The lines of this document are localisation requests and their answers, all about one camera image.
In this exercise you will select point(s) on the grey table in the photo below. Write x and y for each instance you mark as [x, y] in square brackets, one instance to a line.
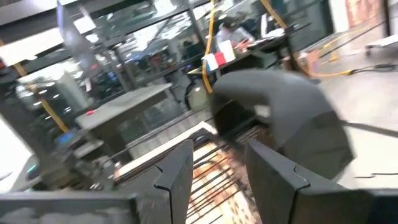
[124, 102]

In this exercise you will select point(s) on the person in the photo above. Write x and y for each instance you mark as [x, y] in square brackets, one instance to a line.
[233, 34]

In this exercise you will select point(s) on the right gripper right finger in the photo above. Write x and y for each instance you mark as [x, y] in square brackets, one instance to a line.
[280, 193]

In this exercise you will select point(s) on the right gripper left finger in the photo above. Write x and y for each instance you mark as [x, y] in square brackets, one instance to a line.
[174, 186]

